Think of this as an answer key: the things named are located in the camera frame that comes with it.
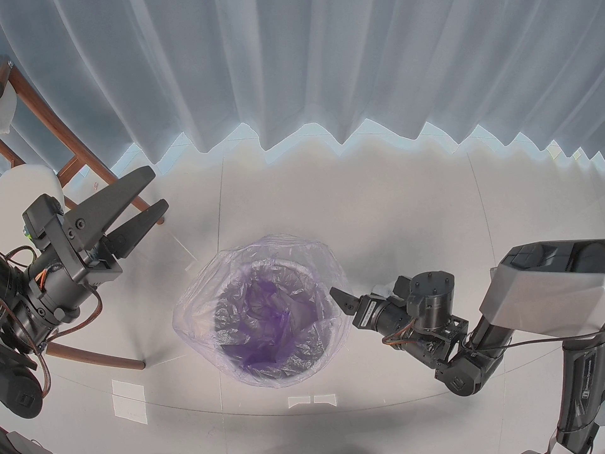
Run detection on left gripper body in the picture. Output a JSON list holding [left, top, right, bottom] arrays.
[[24, 248, 124, 331]]

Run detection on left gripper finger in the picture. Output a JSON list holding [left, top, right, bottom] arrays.
[[101, 200, 169, 259], [61, 167, 156, 254]]

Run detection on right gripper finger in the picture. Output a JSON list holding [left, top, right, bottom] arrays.
[[329, 287, 361, 318]]

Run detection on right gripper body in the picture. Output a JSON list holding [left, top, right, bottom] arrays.
[[352, 294, 417, 335]]

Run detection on clear plastic wrapper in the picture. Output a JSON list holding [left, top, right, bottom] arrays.
[[371, 281, 402, 301]]

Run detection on purple plastic bag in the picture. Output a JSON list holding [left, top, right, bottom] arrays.
[[172, 233, 353, 389]]

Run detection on white trash bin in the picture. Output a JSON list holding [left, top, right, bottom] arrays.
[[213, 258, 332, 383]]

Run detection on white cushioned wooden chair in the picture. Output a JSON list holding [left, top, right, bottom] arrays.
[[0, 55, 166, 371]]

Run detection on pale blue curtain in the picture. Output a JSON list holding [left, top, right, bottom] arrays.
[[0, 0, 605, 162]]

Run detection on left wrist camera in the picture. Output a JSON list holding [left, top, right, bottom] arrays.
[[23, 196, 65, 249]]

